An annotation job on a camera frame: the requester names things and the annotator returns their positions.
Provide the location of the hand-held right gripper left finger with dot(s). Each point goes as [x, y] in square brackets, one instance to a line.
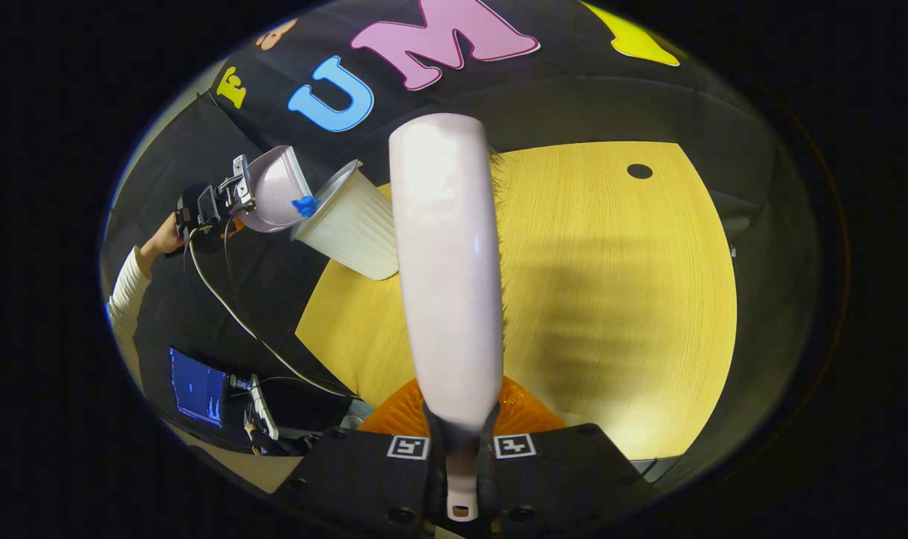
[349, 479]

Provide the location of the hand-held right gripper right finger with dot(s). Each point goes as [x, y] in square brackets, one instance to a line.
[566, 479]

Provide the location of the pink dustpan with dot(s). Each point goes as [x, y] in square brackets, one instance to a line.
[274, 191]

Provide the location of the deep blue paper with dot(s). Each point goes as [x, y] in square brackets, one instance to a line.
[304, 206]

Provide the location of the white ribbed garbage bin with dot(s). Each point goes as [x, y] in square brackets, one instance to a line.
[352, 228]

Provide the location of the pink small broom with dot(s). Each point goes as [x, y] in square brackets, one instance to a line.
[442, 262]

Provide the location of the open laptop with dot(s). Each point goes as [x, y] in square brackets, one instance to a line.
[199, 389]

